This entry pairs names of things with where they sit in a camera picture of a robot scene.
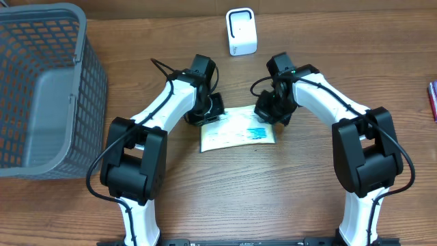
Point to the grey plastic shopping basket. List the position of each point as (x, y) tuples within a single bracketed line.
[(53, 93)]

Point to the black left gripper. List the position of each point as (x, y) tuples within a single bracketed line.
[(218, 109)]

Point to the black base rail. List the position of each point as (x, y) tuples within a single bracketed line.
[(312, 241)]

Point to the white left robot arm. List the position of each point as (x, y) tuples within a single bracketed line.
[(134, 160)]

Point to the white barcode scanner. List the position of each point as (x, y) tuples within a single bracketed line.
[(241, 30)]

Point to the red purple pad pack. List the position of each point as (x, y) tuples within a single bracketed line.
[(433, 98)]

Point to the yellow snack packet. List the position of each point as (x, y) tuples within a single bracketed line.
[(238, 126)]

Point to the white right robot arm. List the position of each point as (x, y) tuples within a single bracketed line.
[(366, 154)]

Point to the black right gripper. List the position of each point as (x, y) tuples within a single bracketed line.
[(262, 109)]

